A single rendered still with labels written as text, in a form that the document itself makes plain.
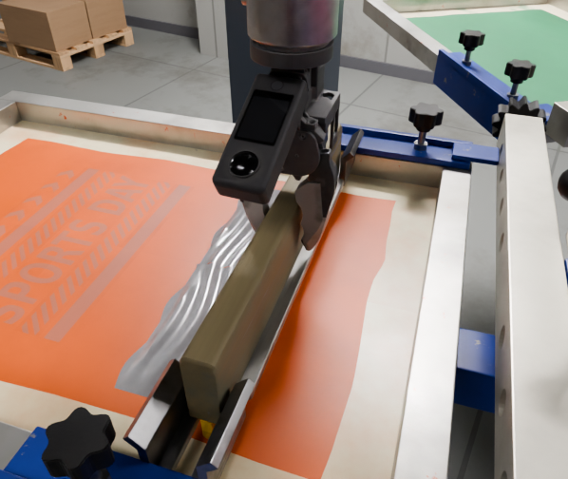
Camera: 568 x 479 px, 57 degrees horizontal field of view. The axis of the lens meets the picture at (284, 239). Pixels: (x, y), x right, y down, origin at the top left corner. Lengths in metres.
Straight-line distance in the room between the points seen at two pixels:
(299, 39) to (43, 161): 0.55
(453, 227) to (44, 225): 0.51
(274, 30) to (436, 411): 0.33
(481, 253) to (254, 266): 1.86
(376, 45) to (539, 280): 3.39
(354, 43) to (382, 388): 3.49
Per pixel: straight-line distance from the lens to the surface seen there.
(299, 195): 0.51
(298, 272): 0.55
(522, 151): 0.72
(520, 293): 0.50
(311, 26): 0.43
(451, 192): 0.71
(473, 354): 0.60
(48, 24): 4.08
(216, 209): 0.71
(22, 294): 0.65
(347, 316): 0.56
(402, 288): 0.60
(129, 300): 0.60
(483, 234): 2.37
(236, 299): 0.43
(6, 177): 0.87
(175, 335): 0.54
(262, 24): 0.44
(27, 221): 0.76
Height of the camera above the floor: 1.36
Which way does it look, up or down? 39 degrees down
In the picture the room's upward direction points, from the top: straight up
